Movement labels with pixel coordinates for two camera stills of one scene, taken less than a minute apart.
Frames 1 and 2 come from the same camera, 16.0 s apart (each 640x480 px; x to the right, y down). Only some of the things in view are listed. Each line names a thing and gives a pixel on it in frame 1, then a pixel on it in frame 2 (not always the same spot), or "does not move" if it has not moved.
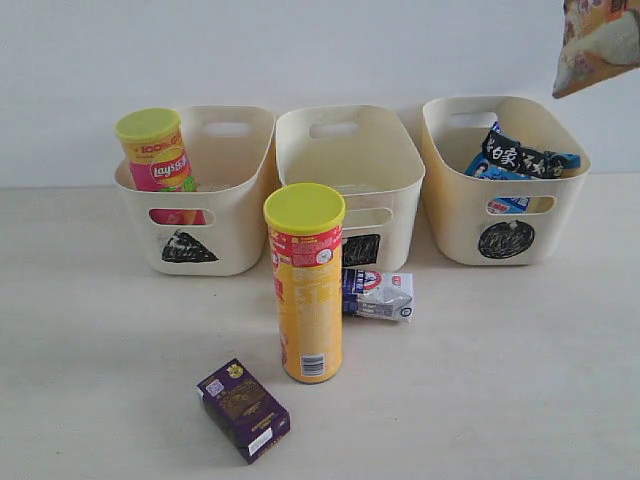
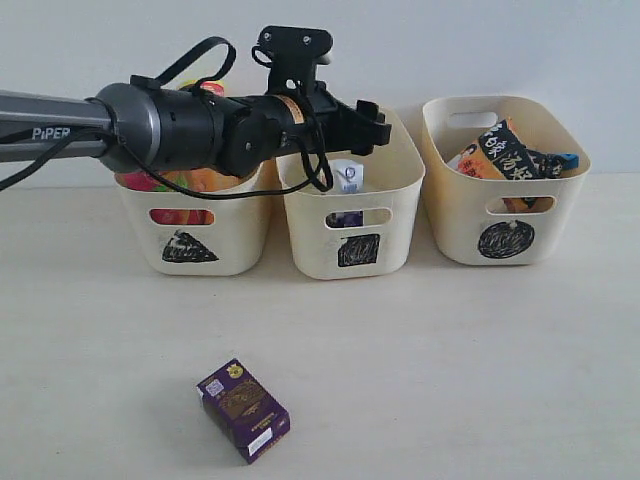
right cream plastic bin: [497, 220] does not move
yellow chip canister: [305, 227] to [208, 180]
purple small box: [253, 420] does not move
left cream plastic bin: [216, 230] does not move
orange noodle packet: [601, 40] to [501, 154]
